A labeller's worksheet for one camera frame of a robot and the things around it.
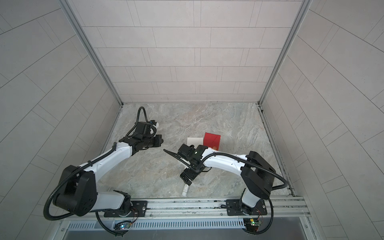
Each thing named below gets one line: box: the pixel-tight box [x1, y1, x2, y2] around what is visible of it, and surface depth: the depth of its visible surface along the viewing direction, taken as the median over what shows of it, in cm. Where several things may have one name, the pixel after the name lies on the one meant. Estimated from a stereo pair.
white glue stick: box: [181, 184, 189, 197], surface depth 77 cm
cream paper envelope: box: [187, 137, 204, 149], surface depth 98 cm
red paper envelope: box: [203, 132, 221, 151], surface depth 98 cm
